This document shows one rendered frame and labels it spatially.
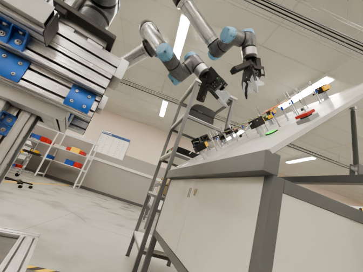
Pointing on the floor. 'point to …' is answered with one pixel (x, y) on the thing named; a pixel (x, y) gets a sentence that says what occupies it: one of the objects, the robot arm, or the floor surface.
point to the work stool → (23, 169)
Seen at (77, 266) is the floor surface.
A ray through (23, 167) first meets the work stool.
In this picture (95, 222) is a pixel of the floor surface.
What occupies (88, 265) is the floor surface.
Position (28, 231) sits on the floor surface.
